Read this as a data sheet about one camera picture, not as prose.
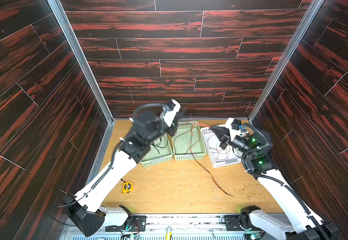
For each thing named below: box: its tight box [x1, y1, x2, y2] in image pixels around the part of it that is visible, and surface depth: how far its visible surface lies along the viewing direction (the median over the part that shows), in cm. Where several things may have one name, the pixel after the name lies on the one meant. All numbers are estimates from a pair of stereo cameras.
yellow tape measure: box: [120, 178, 133, 194], surface depth 86 cm
